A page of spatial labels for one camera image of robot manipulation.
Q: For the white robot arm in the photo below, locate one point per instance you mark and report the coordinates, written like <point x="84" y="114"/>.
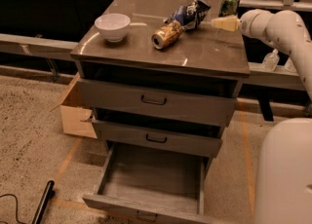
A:
<point x="284" y="168"/>

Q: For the grey open bottom drawer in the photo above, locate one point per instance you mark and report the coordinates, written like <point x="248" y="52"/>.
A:
<point x="152" y="186"/>

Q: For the green soda can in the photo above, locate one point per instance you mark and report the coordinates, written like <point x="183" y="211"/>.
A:
<point x="228" y="8"/>

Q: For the black cylindrical floor object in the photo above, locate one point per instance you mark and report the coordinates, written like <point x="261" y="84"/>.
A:
<point x="46" y="196"/>

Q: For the grey top drawer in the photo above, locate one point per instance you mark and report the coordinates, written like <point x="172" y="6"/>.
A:
<point x="187" y="107"/>

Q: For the grey drawer cabinet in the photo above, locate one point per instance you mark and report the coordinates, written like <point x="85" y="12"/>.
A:
<point x="203" y="61"/>

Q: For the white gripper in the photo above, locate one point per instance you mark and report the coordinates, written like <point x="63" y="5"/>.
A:
<point x="246" y="24"/>

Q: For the clear sanitizer bottle left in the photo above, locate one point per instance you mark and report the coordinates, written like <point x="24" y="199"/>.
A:
<point x="270" y="61"/>

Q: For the blue chip bag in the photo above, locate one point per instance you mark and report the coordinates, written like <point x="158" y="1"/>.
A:
<point x="190" y="16"/>

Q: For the white ceramic bowl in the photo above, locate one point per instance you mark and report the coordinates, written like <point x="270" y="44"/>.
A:
<point x="113" y="27"/>

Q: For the gold brown soda can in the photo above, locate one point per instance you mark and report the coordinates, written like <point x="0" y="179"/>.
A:
<point x="166" y="35"/>

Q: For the grey metal rail shelf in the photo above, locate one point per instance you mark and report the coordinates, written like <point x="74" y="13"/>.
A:
<point x="48" y="48"/>

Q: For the grey middle drawer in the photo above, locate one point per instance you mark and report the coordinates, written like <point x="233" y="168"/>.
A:
<point x="164" y="140"/>

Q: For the cardboard box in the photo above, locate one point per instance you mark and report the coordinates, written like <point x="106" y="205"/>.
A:
<point x="76" y="117"/>

